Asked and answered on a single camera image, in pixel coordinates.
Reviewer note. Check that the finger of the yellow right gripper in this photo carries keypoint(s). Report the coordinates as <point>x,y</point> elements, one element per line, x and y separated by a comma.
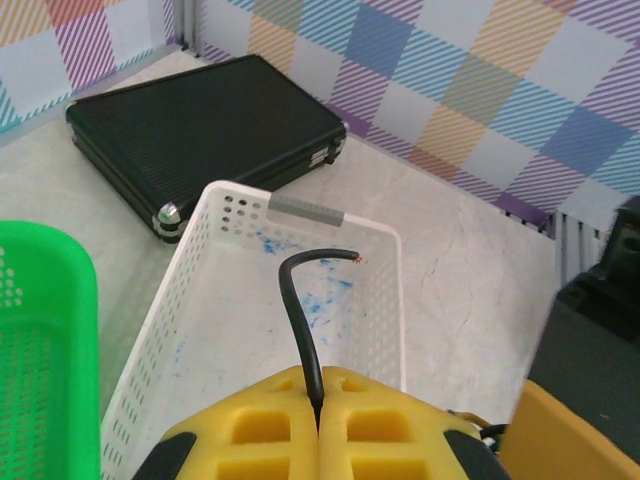
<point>575,445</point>

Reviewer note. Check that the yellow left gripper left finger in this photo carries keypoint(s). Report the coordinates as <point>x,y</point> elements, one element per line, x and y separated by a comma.
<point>250,425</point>

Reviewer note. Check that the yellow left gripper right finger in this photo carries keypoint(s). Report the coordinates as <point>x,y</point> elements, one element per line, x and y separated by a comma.
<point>390,425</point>

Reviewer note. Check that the white perforated plastic basket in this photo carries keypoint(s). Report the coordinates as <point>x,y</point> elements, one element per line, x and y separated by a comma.
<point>225,310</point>

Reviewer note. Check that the green plastic basket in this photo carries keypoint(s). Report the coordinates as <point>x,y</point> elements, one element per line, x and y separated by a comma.
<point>45,350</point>

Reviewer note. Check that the black ribbed case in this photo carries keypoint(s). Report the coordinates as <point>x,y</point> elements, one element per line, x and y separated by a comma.
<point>200,125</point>

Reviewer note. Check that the aluminium floor rail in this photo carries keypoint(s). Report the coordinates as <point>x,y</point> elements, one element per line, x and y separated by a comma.
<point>575,240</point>

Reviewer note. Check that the aluminium frame post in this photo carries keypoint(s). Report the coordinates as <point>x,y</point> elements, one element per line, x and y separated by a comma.
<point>190,25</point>

